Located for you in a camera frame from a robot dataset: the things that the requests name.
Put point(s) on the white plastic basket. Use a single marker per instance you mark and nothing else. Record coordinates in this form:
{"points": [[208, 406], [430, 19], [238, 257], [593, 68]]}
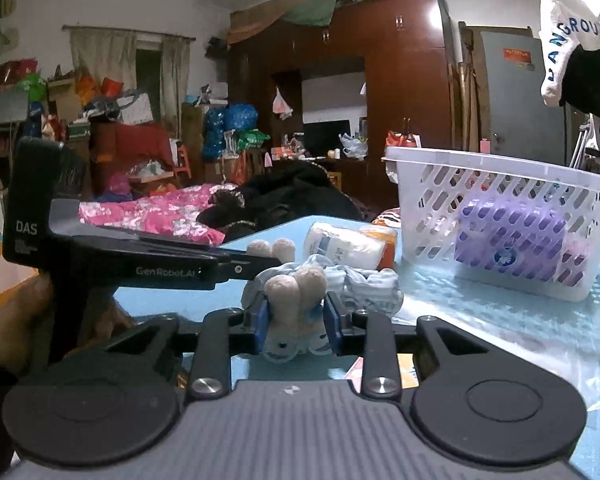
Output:
{"points": [[500, 200]]}

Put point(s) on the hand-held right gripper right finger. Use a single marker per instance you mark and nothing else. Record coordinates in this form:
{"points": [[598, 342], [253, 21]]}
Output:
{"points": [[332, 324]]}

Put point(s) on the blue plastic bags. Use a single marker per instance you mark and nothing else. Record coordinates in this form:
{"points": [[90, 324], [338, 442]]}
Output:
{"points": [[230, 122]]}

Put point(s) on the plush toy sock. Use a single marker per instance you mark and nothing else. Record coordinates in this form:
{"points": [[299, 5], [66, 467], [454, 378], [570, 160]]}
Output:
{"points": [[295, 295]]}

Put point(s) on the green cloth bundle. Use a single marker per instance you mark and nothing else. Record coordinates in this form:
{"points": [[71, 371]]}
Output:
{"points": [[325, 2]]}

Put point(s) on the white soft packet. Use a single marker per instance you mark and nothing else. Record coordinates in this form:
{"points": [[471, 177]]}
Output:
{"points": [[337, 242]]}

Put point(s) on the person's left hand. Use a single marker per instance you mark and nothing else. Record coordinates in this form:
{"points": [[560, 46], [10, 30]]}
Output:
{"points": [[15, 325]]}

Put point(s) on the white lettered hanging cloth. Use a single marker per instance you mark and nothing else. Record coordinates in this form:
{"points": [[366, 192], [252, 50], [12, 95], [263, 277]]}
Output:
{"points": [[562, 30]]}

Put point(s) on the beige-toed sock pair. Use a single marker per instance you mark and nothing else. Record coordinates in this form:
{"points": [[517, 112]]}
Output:
{"points": [[272, 249]]}

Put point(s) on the black clothing heap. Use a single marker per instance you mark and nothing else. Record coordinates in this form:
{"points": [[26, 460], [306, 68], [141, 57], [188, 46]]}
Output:
{"points": [[290, 195]]}

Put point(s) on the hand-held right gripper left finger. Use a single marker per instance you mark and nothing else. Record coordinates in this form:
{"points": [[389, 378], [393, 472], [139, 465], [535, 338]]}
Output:
{"points": [[261, 324]]}

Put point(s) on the orange pink paper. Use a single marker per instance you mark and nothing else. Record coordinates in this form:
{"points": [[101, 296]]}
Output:
{"points": [[405, 372]]}

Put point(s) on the black hanging garment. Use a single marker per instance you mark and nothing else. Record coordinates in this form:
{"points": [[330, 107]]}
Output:
{"points": [[592, 80]]}

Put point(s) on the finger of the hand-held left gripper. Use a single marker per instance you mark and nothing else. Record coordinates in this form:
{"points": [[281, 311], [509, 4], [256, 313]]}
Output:
{"points": [[250, 266]]}

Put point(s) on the black television screen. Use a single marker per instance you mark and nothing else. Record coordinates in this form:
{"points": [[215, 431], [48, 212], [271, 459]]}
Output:
{"points": [[325, 137]]}

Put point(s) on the light blue striped sock bundle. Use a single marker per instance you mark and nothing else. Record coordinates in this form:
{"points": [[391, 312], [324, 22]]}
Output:
{"points": [[367, 285]]}

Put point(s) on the white hanging plastic bag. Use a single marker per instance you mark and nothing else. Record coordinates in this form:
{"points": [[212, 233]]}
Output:
{"points": [[281, 104]]}

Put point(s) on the brown wooden wardrobe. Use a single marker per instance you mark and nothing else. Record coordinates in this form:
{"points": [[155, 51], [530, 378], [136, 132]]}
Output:
{"points": [[405, 85]]}

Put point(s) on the beige window curtains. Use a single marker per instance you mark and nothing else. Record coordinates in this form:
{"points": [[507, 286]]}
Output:
{"points": [[100, 55]]}

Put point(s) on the pink floral blanket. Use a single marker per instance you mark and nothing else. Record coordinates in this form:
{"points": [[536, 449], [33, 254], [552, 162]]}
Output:
{"points": [[155, 212]]}

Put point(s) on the red plastic stool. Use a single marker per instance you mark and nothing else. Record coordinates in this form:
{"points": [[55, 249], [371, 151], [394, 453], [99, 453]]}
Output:
{"points": [[182, 160]]}

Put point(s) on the grey door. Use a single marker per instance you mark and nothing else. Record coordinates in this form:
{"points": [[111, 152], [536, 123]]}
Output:
{"points": [[522, 105]]}

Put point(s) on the red cloth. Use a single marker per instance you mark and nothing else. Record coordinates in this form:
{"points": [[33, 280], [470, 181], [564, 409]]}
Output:
{"points": [[135, 142]]}

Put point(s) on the orange container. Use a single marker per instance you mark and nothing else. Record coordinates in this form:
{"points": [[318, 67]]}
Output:
{"points": [[384, 245]]}

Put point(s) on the purple packet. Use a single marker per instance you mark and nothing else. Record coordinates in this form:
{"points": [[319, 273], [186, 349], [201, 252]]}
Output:
{"points": [[510, 240]]}

